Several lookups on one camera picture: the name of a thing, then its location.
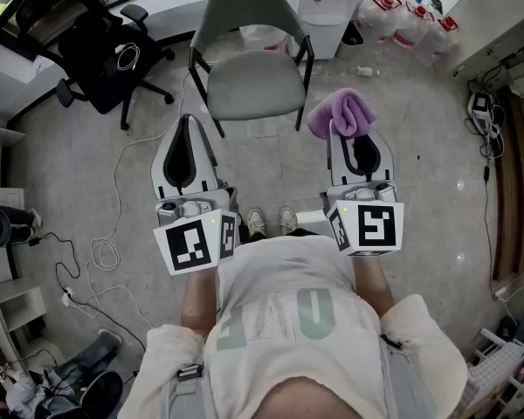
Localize thin black cable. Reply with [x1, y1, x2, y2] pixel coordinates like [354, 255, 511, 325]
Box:
[465, 80, 519, 303]

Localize long white floor cable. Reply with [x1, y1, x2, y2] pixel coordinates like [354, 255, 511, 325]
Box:
[85, 70, 194, 331]

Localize brown wooden plank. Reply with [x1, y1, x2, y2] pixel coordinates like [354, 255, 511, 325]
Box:
[492, 89, 524, 281]

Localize person's right forearm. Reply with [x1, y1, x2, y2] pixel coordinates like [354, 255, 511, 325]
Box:
[352, 254, 396, 319]

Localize white cabinet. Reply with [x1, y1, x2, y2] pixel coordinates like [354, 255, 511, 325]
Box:
[434, 0, 524, 100]

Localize grey harness strap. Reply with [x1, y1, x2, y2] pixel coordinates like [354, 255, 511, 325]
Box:
[378, 333, 438, 419]
[161, 363, 216, 419]

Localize purple cleaning cloth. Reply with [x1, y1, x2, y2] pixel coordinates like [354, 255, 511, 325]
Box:
[307, 87, 377, 141]

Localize white device with screen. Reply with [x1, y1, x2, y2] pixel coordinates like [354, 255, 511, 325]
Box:
[468, 90, 506, 156]

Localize black office chair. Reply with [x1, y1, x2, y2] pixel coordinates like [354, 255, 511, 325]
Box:
[15, 0, 176, 131]

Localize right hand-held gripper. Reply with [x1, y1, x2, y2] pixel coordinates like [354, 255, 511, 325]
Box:
[321, 120, 405, 257]

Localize grey-green chair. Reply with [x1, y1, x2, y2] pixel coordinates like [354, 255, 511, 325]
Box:
[188, 0, 315, 139]

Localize black floor cable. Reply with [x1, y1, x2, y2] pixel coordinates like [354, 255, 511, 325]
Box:
[28, 231, 148, 354]

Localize white coiled charger cable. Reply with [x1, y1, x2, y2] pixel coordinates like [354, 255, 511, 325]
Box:
[114, 42, 141, 72]

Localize person's white shirt torso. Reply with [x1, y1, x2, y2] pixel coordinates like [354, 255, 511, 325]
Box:
[117, 233, 469, 419]

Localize person's left shoe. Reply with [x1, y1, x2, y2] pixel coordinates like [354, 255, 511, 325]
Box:
[246, 207, 267, 239]

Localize person's black trousers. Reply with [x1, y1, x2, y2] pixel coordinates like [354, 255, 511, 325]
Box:
[238, 223, 321, 243]

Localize white water dispenser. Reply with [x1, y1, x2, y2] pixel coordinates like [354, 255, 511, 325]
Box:
[299, 0, 373, 60]

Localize white shelf unit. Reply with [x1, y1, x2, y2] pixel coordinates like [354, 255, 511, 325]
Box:
[0, 122, 47, 351]

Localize white wire rack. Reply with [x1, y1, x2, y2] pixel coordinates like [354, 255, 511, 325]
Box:
[462, 327, 524, 419]

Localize person's right shoe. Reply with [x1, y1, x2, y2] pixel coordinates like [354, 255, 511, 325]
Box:
[279, 206, 299, 236]

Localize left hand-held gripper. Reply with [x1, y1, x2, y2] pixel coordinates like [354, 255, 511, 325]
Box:
[150, 113, 239, 277]

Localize person's left forearm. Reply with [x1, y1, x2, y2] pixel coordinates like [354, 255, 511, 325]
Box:
[181, 268, 222, 339]

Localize person's shoe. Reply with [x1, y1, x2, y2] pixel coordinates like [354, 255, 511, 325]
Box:
[279, 206, 299, 236]
[246, 207, 267, 239]

